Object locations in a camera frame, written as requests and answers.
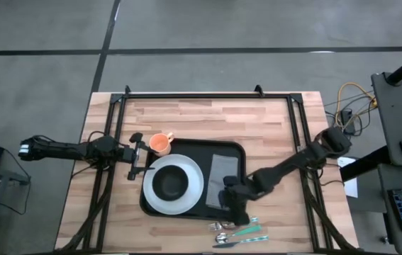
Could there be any grey desk with keyboard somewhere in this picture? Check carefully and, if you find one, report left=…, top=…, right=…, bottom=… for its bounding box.
left=376, top=163, right=402, bottom=255

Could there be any white round plate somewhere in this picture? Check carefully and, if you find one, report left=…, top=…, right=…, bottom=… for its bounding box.
left=142, top=153, right=205, bottom=216

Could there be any spoon with solid teal handle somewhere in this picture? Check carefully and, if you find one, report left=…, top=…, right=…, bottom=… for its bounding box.
left=215, top=225, right=262, bottom=244

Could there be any black serving tray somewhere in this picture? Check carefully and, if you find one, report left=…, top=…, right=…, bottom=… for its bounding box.
left=139, top=137, right=247, bottom=219

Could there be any black aluminium table frame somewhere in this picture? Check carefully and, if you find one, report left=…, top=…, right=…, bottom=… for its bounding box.
left=82, top=84, right=331, bottom=254

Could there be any black desk leg bar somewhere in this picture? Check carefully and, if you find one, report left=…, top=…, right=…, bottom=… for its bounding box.
left=340, top=144, right=382, bottom=182

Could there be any fork with striped teal handle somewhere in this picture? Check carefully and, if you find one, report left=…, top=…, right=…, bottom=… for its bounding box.
left=207, top=217, right=260, bottom=232

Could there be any grey cloth napkin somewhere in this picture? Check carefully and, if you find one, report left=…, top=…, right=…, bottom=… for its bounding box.
left=205, top=153, right=240, bottom=210

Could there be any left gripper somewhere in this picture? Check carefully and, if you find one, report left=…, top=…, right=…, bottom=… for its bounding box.
left=117, top=131, right=159, bottom=181

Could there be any grey desk with pole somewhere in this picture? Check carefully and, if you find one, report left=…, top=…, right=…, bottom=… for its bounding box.
left=370, top=72, right=402, bottom=168

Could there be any yellow cable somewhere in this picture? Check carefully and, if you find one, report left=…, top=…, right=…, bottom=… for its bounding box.
left=335, top=81, right=378, bottom=130

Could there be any white paper sheet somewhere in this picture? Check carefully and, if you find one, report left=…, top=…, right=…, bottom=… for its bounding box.
left=337, top=157, right=359, bottom=198

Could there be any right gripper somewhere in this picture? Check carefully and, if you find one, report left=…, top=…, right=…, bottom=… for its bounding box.
left=223, top=175, right=255, bottom=227

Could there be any black power adapter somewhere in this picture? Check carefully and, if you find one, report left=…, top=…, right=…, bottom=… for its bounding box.
left=340, top=108, right=357, bottom=135

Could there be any black bowl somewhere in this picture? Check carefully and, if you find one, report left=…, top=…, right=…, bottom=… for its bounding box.
left=151, top=164, right=190, bottom=202

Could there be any orange mug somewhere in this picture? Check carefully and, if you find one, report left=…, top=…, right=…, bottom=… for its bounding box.
left=148, top=132, right=175, bottom=157

